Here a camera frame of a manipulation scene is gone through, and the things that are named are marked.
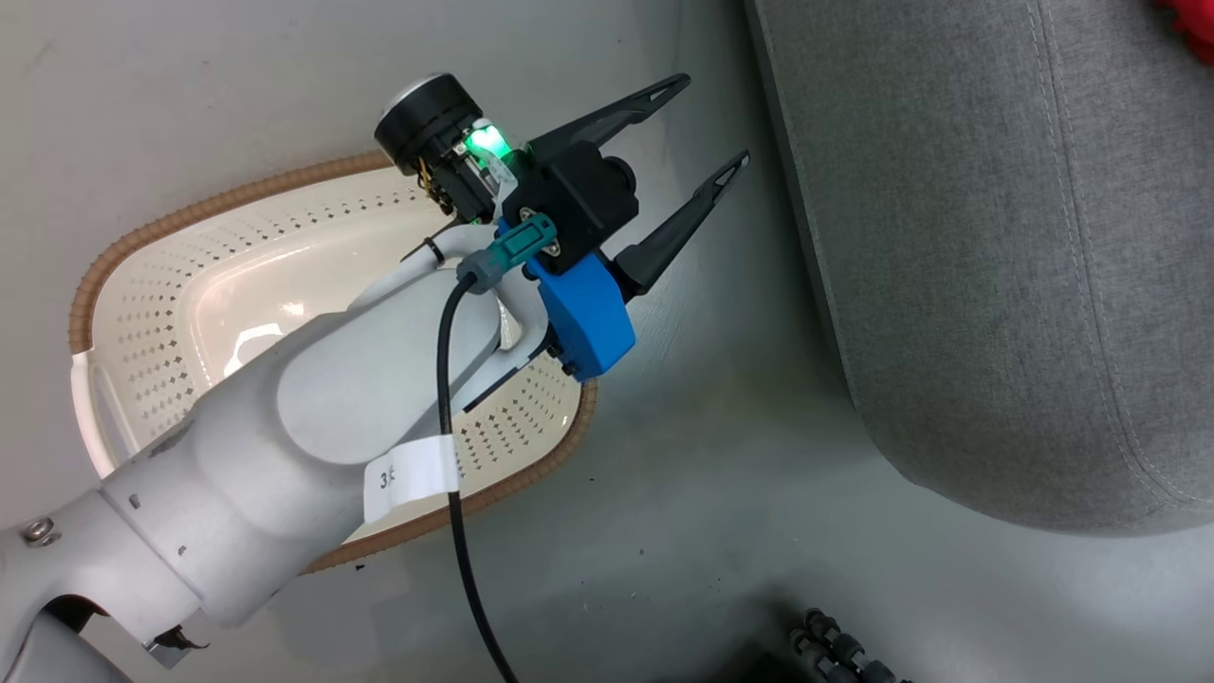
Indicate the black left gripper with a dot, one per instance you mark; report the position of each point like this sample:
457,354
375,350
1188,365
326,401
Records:
579,199

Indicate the red garment with white stripes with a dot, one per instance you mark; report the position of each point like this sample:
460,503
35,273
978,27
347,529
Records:
1190,24

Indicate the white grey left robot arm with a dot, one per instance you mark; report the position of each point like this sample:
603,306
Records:
285,417

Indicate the cream perforated laundry basket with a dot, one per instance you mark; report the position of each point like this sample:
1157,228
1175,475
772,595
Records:
152,313

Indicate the grey fabric sofa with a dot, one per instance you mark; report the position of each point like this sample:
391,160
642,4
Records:
996,237

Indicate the white paper tag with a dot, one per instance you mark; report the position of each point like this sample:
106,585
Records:
413,477

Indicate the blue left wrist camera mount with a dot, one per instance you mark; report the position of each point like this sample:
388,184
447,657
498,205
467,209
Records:
588,318

